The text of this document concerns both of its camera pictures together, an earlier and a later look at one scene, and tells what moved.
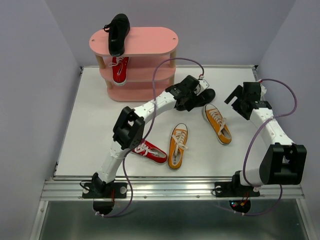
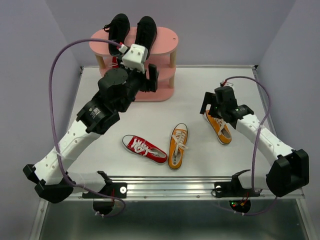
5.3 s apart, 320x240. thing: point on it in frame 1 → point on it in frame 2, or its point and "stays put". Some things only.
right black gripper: (238, 92) → (210, 98)
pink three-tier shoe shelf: (147, 45) stays put
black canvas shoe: (206, 96) → (146, 32)
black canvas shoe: (118, 29) stays put
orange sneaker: (178, 143) stays put
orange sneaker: (217, 123) stays put
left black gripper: (187, 105) → (149, 84)
